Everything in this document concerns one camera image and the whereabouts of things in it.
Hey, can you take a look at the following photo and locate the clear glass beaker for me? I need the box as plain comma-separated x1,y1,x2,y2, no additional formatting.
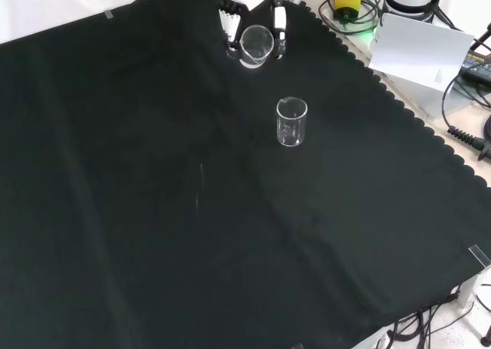
240,25,275,70
275,97,309,148

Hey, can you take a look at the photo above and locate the yellow stop button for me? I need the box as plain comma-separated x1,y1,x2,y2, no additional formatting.
332,0,362,22

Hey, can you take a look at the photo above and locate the pale board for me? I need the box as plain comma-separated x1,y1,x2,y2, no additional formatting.
367,12,476,93

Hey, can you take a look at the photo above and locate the black bench cloth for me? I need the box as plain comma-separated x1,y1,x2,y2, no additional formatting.
0,0,491,349

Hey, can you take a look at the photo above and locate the black power adapter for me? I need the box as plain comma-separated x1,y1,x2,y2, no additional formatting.
460,49,491,78

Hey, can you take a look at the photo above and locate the white bench leg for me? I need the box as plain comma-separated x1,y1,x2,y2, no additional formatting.
456,268,491,308

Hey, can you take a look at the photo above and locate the black cable with ribbed plug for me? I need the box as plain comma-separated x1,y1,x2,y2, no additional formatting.
440,71,491,162

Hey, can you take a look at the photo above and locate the black floor cable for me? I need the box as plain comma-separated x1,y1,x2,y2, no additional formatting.
385,285,491,349

